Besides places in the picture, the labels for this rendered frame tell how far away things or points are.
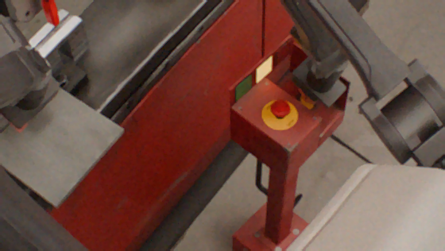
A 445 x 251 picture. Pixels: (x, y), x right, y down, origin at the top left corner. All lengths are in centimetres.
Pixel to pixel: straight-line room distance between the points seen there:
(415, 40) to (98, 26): 147
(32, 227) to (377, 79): 49
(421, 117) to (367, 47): 11
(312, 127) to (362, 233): 77
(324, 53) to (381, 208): 60
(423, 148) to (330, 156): 145
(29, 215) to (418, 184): 38
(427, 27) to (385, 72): 185
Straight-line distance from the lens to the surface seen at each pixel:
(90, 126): 122
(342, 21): 92
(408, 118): 90
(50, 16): 125
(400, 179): 74
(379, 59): 91
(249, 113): 147
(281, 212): 186
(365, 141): 239
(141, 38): 148
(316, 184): 228
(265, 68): 149
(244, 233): 207
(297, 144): 144
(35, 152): 121
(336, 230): 73
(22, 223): 60
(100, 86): 142
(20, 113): 115
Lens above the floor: 199
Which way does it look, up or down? 56 degrees down
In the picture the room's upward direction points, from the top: 2 degrees counter-clockwise
